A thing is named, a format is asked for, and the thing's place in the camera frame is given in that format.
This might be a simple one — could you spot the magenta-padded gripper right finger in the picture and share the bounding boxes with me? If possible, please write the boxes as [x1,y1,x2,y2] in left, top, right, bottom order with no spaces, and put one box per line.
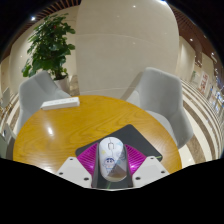
[123,143,170,189]

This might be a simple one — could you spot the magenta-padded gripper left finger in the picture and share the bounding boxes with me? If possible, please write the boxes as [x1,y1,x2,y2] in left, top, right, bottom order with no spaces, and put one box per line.
[55,142,100,189]

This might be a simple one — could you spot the white cartoon-print computer mouse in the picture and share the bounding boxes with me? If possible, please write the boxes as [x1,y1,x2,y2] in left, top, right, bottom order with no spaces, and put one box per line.
[97,136,129,183]

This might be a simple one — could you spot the black mouse pad green lines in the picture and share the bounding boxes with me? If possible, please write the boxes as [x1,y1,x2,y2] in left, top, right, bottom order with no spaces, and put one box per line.
[75,124,164,164]

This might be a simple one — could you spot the white power strip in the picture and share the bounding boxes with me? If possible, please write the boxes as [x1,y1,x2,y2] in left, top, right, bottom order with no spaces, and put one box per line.
[40,96,81,111]

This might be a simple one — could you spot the grey shell chair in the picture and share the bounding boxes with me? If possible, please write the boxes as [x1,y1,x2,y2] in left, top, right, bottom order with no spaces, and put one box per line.
[16,69,72,135]
[125,66,195,150]

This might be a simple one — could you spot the grey waste bin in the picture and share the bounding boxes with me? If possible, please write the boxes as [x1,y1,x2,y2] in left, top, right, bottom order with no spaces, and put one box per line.
[0,124,16,160]

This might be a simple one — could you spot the red white poster sign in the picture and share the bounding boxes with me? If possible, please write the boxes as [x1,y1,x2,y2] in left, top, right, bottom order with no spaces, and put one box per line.
[197,71,211,96]

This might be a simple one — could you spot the small white chair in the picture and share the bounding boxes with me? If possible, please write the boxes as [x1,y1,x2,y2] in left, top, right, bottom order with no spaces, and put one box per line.
[0,86,11,110]

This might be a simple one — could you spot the green leafy potted plant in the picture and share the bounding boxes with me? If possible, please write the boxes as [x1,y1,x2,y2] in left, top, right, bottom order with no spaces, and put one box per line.
[21,13,77,81]

